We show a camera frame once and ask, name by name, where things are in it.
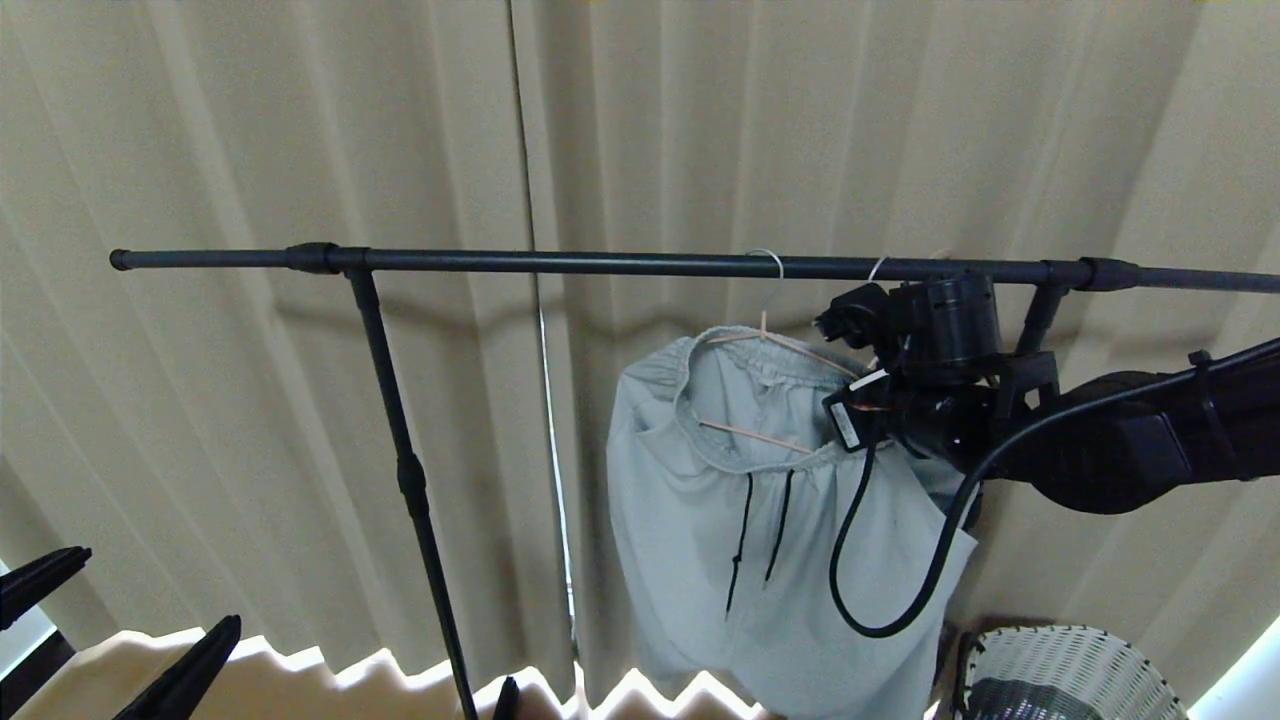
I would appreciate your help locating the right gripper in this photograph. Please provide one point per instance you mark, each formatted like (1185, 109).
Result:
(930, 415)

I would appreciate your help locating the white laundry basket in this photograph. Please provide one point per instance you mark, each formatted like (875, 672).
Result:
(1070, 660)

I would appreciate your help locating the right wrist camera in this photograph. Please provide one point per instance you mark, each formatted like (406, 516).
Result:
(855, 315)

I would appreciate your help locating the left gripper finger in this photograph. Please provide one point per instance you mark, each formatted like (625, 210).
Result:
(40, 580)
(190, 670)

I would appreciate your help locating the pale grey shorts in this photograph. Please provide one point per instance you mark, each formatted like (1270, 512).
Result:
(700, 560)

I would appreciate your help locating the beige curtain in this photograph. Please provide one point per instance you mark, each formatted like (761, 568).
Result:
(250, 100)

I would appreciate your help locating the black clothes rack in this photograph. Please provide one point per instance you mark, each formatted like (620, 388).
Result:
(600, 264)

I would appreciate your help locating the pink clothes hanger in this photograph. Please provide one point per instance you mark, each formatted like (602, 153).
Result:
(800, 348)
(877, 268)

